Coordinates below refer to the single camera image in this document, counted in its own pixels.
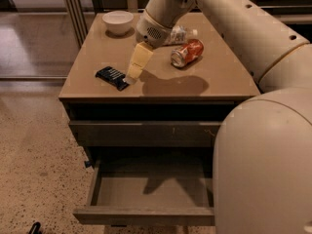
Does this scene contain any open grey middle drawer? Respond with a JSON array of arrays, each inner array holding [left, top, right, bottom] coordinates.
[[73, 155, 215, 226]]

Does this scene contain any orange soda can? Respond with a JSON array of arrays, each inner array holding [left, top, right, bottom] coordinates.
[[171, 39, 204, 68]]

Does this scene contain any grey upper drawer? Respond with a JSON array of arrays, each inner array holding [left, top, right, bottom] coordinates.
[[69, 121, 221, 147]]

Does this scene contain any tan drawer cabinet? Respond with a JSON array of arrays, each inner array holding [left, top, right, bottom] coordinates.
[[59, 13, 258, 226]]

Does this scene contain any white ceramic bowl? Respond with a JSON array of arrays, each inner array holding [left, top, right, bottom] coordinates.
[[102, 11, 134, 36]]

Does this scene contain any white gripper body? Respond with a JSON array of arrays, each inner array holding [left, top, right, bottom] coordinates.
[[136, 11, 171, 49]]

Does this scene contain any metal railing frame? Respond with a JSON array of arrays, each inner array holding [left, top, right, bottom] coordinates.
[[58, 0, 312, 49]]

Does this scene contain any dark blue rxbar wrapper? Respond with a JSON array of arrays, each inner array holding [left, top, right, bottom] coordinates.
[[96, 66, 129, 91]]

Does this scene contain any black object on floor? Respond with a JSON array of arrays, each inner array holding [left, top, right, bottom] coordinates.
[[28, 222, 42, 234]]

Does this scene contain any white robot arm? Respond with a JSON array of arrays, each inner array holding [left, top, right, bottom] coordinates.
[[126, 0, 312, 234]]

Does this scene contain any blue cabinet side knob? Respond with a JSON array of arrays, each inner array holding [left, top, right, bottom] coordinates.
[[84, 161, 92, 168]]

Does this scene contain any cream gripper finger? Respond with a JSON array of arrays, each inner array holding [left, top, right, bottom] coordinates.
[[124, 42, 153, 85]]

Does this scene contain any white labelled plastic bottle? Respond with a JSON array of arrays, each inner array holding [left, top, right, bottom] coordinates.
[[164, 25, 198, 46]]

